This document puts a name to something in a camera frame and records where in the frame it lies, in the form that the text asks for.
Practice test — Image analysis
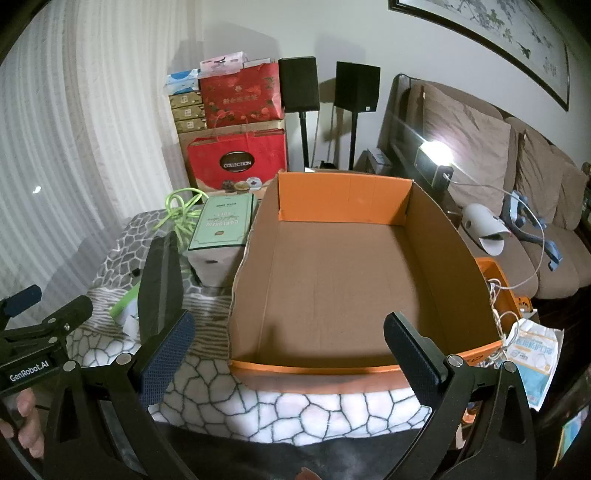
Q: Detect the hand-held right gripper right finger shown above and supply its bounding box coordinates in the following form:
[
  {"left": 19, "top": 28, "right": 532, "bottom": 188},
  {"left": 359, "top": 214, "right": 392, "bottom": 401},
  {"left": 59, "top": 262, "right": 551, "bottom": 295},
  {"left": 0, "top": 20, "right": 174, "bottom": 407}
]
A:
[{"left": 383, "top": 311, "right": 546, "bottom": 480}]

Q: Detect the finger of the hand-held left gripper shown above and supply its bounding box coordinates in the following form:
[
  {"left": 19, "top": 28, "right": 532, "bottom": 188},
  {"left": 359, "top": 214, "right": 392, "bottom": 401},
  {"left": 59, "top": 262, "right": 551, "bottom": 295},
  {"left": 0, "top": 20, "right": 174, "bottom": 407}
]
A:
[
  {"left": 0, "top": 285, "right": 43, "bottom": 324},
  {"left": 0, "top": 295, "right": 94, "bottom": 354}
]

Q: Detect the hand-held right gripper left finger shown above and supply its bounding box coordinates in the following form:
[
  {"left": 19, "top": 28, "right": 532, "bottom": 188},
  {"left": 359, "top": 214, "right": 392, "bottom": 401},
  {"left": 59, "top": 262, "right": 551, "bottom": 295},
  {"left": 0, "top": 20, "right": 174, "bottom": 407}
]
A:
[{"left": 41, "top": 309, "right": 204, "bottom": 480}]

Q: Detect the orange cardboard box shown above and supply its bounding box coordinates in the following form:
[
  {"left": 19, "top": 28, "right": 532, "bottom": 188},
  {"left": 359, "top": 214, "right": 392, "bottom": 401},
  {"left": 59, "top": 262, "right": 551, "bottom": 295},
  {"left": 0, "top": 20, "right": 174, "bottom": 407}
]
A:
[{"left": 226, "top": 171, "right": 504, "bottom": 396}]

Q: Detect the neon green cable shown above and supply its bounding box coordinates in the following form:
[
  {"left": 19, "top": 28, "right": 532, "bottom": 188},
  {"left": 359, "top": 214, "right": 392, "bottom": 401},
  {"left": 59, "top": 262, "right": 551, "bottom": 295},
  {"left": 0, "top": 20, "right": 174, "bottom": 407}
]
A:
[{"left": 166, "top": 188, "right": 208, "bottom": 253}]

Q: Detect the person's left hand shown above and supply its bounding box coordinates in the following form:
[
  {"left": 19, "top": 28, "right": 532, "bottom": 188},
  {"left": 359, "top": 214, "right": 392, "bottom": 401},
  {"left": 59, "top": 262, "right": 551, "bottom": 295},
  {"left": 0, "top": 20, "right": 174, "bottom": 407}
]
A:
[{"left": 0, "top": 388, "right": 45, "bottom": 459}]

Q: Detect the orange basket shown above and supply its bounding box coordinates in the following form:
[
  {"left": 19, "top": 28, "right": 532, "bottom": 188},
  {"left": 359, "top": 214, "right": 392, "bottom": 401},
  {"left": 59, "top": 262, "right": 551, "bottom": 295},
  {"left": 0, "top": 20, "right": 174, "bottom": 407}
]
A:
[{"left": 475, "top": 257, "right": 521, "bottom": 325}]

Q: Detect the white blue face mask packet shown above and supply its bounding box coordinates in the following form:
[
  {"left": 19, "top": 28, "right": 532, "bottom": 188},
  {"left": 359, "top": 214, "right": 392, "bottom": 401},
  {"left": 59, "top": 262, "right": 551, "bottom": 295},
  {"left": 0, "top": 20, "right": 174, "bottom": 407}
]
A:
[{"left": 501, "top": 318, "right": 565, "bottom": 412}]

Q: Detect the brown sofa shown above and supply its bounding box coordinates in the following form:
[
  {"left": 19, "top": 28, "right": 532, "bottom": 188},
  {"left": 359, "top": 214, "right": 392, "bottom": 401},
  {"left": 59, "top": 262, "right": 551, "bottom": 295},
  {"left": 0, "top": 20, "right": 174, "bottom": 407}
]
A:
[{"left": 376, "top": 74, "right": 591, "bottom": 302}]

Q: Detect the white curtain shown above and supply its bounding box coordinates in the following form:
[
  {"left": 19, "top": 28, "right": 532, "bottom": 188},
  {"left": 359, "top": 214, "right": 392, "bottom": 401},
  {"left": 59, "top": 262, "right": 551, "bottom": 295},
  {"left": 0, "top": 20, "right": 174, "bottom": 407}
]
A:
[{"left": 0, "top": 9, "right": 186, "bottom": 298}]

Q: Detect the white cylindrical device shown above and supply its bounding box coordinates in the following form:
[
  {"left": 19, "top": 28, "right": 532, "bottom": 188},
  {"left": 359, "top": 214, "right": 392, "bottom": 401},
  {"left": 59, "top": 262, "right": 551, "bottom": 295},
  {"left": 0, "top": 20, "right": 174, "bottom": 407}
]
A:
[{"left": 462, "top": 203, "right": 509, "bottom": 256}]

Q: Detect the mint green gift box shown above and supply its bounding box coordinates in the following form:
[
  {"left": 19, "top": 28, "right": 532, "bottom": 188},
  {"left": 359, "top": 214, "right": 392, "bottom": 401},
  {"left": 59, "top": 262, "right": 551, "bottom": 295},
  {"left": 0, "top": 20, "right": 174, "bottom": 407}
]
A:
[{"left": 187, "top": 193, "right": 257, "bottom": 287}]

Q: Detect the dark cloth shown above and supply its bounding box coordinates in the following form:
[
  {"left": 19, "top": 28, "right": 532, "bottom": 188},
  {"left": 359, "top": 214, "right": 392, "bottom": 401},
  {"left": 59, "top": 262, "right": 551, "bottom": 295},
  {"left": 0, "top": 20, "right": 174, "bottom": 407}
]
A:
[{"left": 152, "top": 422, "right": 431, "bottom": 480}]

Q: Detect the bright lamp box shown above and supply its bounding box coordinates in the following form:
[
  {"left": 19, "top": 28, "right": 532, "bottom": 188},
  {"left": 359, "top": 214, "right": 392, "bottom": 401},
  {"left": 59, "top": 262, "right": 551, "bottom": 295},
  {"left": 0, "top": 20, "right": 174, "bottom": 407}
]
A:
[{"left": 414, "top": 141, "right": 456, "bottom": 191}]

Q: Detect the small white blue box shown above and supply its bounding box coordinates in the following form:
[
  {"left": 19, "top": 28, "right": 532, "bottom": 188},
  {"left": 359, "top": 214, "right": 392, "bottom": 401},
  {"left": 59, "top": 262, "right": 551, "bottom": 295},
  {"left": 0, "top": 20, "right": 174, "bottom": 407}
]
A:
[{"left": 365, "top": 148, "right": 394, "bottom": 177}]

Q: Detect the red chocolate collection gift bag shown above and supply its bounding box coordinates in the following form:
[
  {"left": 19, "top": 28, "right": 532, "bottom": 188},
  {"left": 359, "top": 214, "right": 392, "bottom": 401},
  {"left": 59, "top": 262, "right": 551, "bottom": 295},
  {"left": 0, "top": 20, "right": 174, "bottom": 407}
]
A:
[{"left": 187, "top": 129, "right": 288, "bottom": 193}]

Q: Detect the brown sofa cushion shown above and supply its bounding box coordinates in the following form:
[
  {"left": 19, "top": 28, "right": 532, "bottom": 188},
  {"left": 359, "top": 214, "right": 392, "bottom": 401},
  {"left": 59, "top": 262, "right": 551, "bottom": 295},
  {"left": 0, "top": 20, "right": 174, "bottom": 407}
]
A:
[
  {"left": 422, "top": 83, "right": 513, "bottom": 206},
  {"left": 505, "top": 117, "right": 563, "bottom": 219},
  {"left": 551, "top": 148, "right": 590, "bottom": 232}
]

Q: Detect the black speaker stand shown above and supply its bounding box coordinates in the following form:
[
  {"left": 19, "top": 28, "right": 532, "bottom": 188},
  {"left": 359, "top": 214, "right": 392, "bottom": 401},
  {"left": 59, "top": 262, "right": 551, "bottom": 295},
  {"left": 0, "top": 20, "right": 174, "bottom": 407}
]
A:
[
  {"left": 348, "top": 112, "right": 360, "bottom": 171},
  {"left": 299, "top": 111, "right": 311, "bottom": 172}
]

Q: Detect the blue tissue pack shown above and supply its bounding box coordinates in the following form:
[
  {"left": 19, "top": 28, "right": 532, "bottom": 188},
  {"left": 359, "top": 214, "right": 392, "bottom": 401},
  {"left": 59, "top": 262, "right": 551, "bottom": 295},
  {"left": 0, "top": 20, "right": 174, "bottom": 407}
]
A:
[{"left": 165, "top": 69, "right": 202, "bottom": 97}]

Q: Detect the red floral gift bag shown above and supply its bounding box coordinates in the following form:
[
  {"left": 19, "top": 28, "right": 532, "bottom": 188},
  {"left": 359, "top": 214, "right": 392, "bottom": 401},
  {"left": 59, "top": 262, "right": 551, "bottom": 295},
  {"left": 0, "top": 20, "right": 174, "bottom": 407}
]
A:
[{"left": 198, "top": 62, "right": 284, "bottom": 128}]

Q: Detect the black speaker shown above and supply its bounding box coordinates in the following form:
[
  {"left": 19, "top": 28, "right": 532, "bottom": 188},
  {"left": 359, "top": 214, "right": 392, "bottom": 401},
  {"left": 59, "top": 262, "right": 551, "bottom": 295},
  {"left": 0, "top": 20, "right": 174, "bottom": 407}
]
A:
[
  {"left": 278, "top": 56, "right": 320, "bottom": 112},
  {"left": 335, "top": 61, "right": 382, "bottom": 113}
]

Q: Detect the pink tissue pack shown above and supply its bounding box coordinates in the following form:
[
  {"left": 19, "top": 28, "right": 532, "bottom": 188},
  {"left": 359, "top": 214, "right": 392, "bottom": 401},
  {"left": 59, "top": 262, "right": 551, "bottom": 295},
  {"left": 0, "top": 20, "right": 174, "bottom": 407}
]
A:
[{"left": 199, "top": 52, "right": 248, "bottom": 75}]

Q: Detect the framed ink painting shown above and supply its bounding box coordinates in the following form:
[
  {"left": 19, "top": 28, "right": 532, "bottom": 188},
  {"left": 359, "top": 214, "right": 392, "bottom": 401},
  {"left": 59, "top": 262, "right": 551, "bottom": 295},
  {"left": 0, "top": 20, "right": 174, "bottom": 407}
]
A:
[{"left": 388, "top": 0, "right": 571, "bottom": 112}]

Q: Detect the white cable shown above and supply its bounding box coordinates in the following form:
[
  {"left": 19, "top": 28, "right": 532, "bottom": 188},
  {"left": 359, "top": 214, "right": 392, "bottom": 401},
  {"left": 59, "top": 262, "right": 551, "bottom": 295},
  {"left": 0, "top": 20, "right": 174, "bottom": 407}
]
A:
[{"left": 449, "top": 178, "right": 549, "bottom": 297}]

